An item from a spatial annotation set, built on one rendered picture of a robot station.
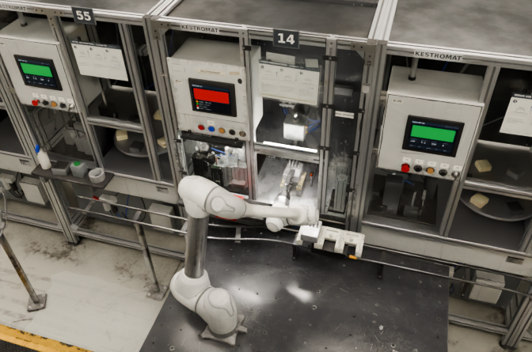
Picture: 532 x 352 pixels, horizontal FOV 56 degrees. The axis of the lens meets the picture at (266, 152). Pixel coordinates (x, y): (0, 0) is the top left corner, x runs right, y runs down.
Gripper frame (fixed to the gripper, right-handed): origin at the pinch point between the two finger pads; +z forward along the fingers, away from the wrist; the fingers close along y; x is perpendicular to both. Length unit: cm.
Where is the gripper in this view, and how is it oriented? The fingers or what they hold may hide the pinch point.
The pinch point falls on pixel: (291, 176)
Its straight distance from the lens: 299.8
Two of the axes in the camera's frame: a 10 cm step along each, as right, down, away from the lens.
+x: -9.6, -1.7, 2.4
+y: -0.3, -7.5, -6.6
